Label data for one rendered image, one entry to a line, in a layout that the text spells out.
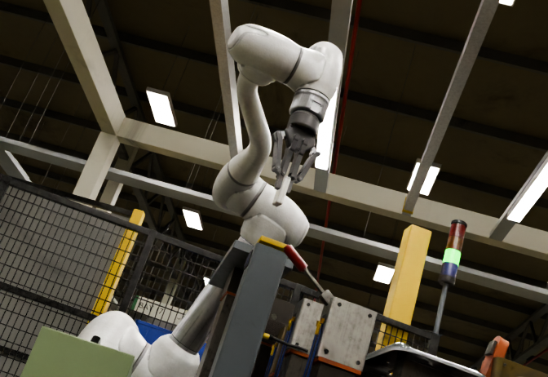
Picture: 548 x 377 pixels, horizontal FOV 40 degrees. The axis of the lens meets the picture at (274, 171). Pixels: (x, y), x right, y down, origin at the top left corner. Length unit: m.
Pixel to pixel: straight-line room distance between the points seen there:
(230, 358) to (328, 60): 0.79
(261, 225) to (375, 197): 4.38
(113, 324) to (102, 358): 0.20
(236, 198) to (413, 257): 1.31
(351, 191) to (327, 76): 4.78
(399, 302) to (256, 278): 1.85
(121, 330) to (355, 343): 1.08
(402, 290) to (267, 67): 1.71
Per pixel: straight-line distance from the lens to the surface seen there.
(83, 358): 2.22
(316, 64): 1.88
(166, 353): 2.35
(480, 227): 6.69
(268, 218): 2.29
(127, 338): 2.37
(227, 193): 2.29
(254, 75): 1.89
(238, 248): 1.65
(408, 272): 3.38
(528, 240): 6.76
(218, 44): 5.07
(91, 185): 6.81
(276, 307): 2.09
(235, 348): 1.50
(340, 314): 1.45
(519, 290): 12.63
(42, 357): 2.24
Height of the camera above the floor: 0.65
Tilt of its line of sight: 24 degrees up
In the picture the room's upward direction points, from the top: 19 degrees clockwise
